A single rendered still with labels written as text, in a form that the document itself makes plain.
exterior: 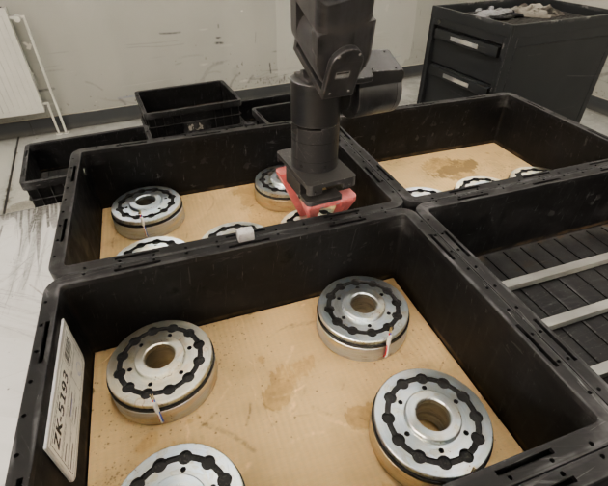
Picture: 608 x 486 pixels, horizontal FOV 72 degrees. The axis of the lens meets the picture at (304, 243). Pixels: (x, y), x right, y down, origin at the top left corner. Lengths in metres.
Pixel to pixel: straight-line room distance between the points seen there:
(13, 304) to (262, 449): 0.55
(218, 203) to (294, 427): 0.41
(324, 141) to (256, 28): 3.07
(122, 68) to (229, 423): 3.12
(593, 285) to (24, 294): 0.86
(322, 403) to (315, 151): 0.27
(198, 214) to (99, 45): 2.74
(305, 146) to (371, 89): 0.10
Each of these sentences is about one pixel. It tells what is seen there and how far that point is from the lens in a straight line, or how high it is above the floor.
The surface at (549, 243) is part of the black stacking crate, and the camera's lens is 0.71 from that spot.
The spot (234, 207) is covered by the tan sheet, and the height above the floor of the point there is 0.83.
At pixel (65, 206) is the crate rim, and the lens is 0.58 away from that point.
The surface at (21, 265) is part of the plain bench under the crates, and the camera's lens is 0.93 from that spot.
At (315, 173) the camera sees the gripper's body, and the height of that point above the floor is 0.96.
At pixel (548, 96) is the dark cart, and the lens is 2.12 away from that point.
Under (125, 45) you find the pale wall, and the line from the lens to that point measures 3.38.
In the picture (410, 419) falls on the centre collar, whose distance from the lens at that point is 0.40.
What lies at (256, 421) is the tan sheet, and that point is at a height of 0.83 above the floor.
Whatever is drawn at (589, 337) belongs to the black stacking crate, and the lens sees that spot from 0.59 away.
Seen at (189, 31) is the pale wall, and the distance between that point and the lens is 3.42.
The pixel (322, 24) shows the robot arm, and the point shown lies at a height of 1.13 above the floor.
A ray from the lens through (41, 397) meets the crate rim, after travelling 0.38.
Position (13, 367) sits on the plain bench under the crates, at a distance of 0.75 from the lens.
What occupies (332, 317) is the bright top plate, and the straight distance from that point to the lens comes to 0.47.
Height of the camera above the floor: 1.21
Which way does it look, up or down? 38 degrees down
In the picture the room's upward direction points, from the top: straight up
